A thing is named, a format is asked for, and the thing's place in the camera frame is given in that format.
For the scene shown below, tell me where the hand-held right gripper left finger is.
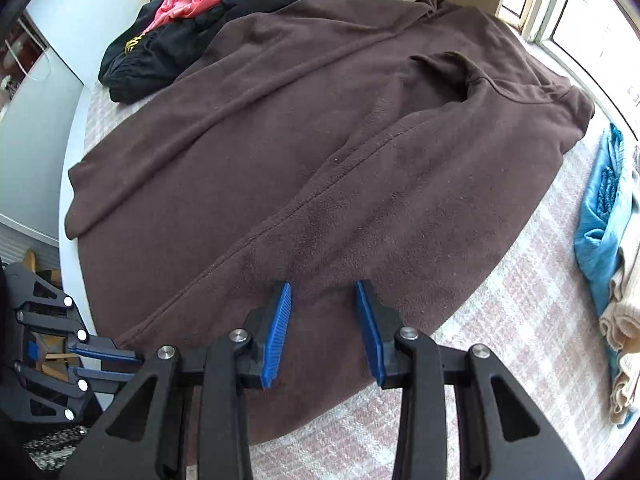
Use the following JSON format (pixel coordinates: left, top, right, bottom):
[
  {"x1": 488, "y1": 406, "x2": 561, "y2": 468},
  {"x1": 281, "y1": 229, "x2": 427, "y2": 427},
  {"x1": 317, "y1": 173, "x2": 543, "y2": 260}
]
[{"x1": 59, "y1": 281, "x2": 292, "y2": 480}]

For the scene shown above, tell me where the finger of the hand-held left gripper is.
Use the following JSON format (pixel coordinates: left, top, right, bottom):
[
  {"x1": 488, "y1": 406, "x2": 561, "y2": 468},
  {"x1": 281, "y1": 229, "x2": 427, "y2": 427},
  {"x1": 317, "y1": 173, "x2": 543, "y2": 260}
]
[
  {"x1": 4, "y1": 262, "x2": 146, "y2": 363},
  {"x1": 12, "y1": 360, "x2": 138, "y2": 423}
]

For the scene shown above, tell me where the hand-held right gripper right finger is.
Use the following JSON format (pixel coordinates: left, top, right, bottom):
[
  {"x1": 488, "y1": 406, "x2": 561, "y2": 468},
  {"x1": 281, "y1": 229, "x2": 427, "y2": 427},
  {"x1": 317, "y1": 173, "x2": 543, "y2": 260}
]
[{"x1": 355, "y1": 280, "x2": 586, "y2": 480}]

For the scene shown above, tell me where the brown fleece garment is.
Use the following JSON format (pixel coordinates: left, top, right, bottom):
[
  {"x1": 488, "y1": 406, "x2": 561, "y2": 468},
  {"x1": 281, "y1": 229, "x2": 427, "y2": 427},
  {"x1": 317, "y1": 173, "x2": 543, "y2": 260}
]
[{"x1": 65, "y1": 0, "x2": 596, "y2": 446}]

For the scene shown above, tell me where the black speckled jacket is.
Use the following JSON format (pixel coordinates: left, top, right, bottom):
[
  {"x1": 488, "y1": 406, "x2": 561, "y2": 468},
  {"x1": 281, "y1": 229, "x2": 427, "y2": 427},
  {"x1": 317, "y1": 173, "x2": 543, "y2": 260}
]
[{"x1": 22, "y1": 425, "x2": 93, "y2": 471}]

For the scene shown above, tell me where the plaid blanket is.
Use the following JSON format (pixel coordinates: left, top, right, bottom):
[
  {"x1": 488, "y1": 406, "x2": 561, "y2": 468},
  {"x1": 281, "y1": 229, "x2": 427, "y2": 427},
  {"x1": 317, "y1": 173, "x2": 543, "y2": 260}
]
[{"x1": 82, "y1": 0, "x2": 631, "y2": 480}]

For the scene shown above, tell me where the folded blue garment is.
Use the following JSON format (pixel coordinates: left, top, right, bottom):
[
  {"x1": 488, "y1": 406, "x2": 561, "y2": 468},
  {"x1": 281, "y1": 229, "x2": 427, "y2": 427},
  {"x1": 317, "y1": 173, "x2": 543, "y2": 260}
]
[{"x1": 573, "y1": 122, "x2": 636, "y2": 428}]

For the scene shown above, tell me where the folded beige knit cardigan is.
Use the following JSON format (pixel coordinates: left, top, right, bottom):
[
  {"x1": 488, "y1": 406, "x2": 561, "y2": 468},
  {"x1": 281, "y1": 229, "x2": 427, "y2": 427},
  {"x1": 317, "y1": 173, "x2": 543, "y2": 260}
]
[{"x1": 599, "y1": 145, "x2": 640, "y2": 428}]

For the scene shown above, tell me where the black garment with yellow print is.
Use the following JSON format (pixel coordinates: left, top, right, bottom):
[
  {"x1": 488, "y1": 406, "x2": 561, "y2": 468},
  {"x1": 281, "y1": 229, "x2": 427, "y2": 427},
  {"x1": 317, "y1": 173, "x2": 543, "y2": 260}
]
[{"x1": 98, "y1": 0, "x2": 301, "y2": 105}]

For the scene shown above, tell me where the white window frame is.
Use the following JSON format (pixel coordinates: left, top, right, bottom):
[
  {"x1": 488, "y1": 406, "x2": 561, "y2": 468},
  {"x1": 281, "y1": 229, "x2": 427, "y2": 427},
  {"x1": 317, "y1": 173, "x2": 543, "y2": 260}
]
[{"x1": 497, "y1": 0, "x2": 640, "y2": 126}]

